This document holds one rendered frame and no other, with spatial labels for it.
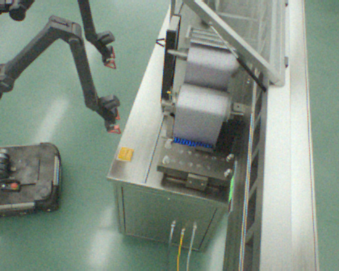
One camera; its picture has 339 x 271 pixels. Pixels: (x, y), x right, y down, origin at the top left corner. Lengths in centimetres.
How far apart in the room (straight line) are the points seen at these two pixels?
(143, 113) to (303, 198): 114
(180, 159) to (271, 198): 83
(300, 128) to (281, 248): 66
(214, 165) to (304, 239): 69
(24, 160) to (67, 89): 103
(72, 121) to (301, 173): 234
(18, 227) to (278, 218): 217
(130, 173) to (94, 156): 118
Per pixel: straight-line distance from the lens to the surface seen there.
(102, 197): 281
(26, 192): 267
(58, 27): 139
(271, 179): 105
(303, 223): 128
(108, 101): 168
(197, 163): 176
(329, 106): 388
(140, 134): 200
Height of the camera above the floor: 251
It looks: 53 degrees down
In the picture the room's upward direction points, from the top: 7 degrees clockwise
